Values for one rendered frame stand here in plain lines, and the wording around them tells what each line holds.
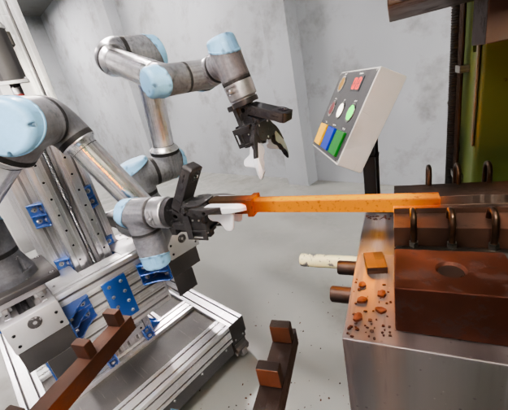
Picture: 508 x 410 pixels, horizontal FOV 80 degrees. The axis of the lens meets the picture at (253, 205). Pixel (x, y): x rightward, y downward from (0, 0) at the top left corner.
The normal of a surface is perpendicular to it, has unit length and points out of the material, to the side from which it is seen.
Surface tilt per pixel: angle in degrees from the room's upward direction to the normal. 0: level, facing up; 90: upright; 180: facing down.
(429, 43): 90
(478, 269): 0
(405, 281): 0
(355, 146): 90
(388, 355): 90
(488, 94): 90
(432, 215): 0
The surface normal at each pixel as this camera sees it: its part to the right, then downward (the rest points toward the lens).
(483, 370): -0.39, 0.41
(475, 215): -0.20, -0.91
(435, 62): -0.66, 0.40
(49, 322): 0.73, 0.11
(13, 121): 0.17, 0.25
